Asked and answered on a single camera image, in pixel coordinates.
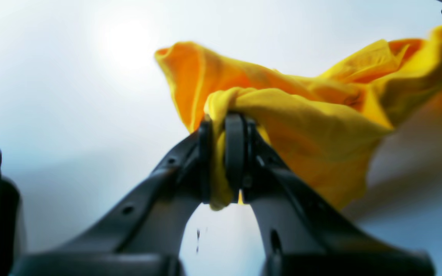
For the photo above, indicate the yellow printed T-shirt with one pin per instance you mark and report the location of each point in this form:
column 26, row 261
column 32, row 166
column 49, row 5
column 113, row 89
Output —
column 325, row 128

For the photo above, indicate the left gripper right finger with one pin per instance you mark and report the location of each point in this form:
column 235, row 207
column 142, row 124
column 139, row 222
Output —
column 302, row 234

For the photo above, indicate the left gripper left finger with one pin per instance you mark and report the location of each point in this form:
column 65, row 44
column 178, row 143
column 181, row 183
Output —
column 142, row 234

